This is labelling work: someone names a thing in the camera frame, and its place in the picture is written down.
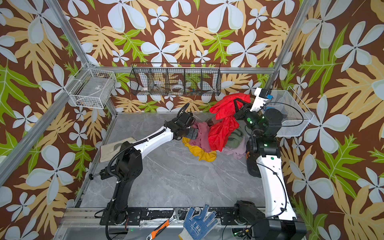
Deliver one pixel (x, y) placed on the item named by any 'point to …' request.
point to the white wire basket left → (92, 88)
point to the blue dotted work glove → (197, 227)
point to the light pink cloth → (239, 151)
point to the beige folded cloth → (109, 151)
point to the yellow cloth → (202, 155)
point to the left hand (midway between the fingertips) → (189, 129)
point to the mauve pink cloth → (202, 141)
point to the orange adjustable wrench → (161, 226)
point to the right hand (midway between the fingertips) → (234, 99)
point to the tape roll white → (177, 88)
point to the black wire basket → (176, 79)
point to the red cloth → (221, 131)
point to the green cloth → (234, 138)
